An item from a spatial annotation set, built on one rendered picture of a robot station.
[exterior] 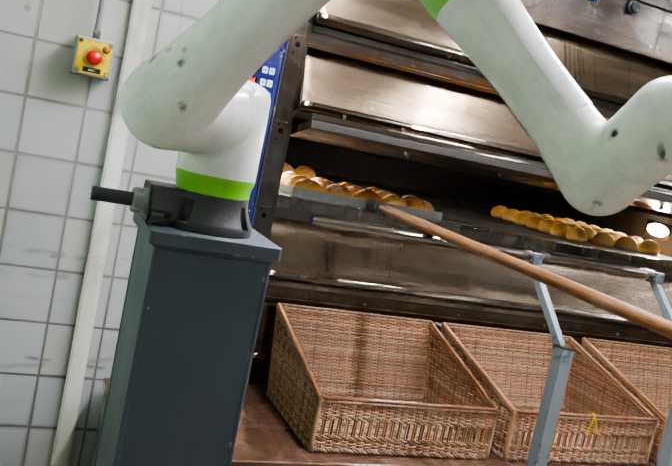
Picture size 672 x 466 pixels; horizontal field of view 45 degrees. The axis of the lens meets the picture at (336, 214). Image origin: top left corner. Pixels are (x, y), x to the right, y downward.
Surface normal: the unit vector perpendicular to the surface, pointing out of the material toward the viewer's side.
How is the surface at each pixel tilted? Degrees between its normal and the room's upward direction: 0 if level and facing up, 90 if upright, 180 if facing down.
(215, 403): 90
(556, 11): 90
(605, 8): 90
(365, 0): 69
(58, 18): 90
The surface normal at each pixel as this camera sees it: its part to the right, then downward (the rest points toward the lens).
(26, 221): 0.37, 0.17
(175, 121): 0.28, 0.51
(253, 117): 0.91, 0.20
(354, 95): 0.41, -0.18
